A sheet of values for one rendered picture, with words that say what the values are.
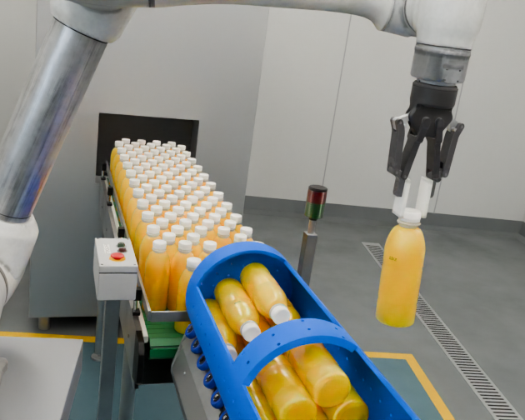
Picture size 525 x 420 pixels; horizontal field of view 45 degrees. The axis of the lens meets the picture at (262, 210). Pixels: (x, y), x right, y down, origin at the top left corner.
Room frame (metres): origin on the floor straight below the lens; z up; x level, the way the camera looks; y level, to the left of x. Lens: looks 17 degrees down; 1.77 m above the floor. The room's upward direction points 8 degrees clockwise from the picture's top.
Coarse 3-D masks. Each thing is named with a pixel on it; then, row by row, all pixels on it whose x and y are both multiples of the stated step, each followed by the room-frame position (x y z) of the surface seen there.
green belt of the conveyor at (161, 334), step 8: (112, 200) 2.64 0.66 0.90; (120, 224) 2.35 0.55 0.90; (144, 312) 1.65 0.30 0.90; (144, 320) 1.60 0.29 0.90; (152, 328) 1.56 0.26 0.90; (160, 328) 1.57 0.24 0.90; (168, 328) 1.57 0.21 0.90; (152, 336) 1.52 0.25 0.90; (160, 336) 1.52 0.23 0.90; (168, 336) 1.53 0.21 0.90; (176, 336) 1.54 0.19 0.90; (144, 344) 1.57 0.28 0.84; (152, 344) 1.49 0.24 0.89; (160, 344) 1.50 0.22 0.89; (168, 344) 1.50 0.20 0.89; (176, 344) 1.51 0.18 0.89; (152, 352) 1.48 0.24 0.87; (160, 352) 1.49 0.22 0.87; (168, 352) 1.49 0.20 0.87
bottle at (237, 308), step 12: (216, 288) 1.37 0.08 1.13; (228, 288) 1.34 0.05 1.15; (240, 288) 1.34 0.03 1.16; (216, 300) 1.36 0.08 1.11; (228, 300) 1.29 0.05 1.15; (240, 300) 1.28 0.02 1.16; (228, 312) 1.26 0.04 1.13; (240, 312) 1.24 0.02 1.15; (252, 312) 1.24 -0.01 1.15; (228, 324) 1.25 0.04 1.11; (240, 324) 1.22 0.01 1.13
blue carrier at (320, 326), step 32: (224, 256) 1.38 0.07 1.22; (256, 256) 1.46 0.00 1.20; (192, 288) 1.36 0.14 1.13; (288, 288) 1.49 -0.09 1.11; (192, 320) 1.32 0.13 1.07; (320, 320) 1.08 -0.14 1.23; (224, 352) 1.08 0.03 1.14; (256, 352) 1.01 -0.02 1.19; (352, 352) 1.14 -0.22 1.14; (224, 384) 1.03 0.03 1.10; (352, 384) 1.13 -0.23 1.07; (384, 384) 0.94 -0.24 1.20; (256, 416) 0.89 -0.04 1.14; (384, 416) 1.01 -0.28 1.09; (416, 416) 0.85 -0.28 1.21
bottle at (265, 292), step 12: (252, 264) 1.40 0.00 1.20; (240, 276) 1.39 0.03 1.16; (252, 276) 1.35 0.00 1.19; (264, 276) 1.33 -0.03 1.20; (252, 288) 1.31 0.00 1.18; (264, 288) 1.28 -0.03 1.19; (276, 288) 1.28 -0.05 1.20; (252, 300) 1.29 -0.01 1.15; (264, 300) 1.25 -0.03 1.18; (276, 300) 1.24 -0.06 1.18; (264, 312) 1.24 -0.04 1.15
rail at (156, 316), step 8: (152, 312) 1.50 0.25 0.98; (160, 312) 1.51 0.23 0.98; (168, 312) 1.52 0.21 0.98; (176, 312) 1.52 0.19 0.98; (184, 312) 1.53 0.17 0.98; (152, 320) 1.50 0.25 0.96; (160, 320) 1.51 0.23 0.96; (168, 320) 1.52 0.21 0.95; (176, 320) 1.53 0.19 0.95; (184, 320) 1.53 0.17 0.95
